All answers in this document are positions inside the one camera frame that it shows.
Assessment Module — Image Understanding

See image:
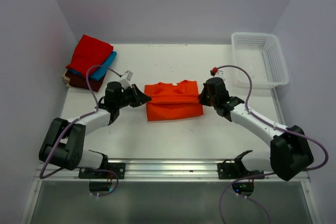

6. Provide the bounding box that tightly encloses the orange t shirt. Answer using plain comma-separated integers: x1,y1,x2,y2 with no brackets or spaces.
144,80,204,122

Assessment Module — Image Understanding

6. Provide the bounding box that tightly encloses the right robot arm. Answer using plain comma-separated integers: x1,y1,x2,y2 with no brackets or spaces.
198,77,314,181

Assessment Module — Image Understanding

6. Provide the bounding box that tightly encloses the folded maroon t shirt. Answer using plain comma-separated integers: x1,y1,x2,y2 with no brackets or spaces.
67,70,105,92

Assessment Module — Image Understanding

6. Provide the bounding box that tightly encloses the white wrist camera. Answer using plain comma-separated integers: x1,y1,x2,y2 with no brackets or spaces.
119,70,133,89
210,67,226,81

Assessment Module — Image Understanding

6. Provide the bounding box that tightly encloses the folded blue t shirt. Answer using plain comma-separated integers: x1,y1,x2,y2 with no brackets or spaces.
68,50,118,82

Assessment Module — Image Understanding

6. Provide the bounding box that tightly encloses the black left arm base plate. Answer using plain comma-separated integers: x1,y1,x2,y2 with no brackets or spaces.
78,162,125,179

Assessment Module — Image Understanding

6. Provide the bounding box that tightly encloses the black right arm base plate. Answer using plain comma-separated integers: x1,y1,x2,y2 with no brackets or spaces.
217,150,265,179

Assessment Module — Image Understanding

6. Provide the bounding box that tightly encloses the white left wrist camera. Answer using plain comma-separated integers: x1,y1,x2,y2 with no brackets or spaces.
119,70,133,89

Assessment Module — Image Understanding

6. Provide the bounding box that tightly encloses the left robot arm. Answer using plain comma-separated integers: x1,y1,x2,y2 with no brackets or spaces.
38,82,151,178

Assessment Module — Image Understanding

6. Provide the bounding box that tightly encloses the white perforated plastic basket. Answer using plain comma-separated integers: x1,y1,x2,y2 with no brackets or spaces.
231,32,289,89

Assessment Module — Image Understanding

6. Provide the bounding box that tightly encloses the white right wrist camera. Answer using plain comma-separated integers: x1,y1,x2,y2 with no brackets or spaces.
210,67,226,81

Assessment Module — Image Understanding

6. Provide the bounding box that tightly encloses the folded red t shirt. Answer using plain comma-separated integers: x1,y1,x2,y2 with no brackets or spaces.
66,35,113,77

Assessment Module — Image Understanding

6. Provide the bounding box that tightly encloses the folded beige t shirt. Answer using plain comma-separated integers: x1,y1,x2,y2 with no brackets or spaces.
62,71,71,88

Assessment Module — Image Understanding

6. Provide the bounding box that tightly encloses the aluminium mounting rail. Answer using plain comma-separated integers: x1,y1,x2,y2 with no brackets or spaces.
43,158,310,182

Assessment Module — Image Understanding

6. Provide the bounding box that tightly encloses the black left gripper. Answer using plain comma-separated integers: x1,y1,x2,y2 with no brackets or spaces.
115,84,151,109

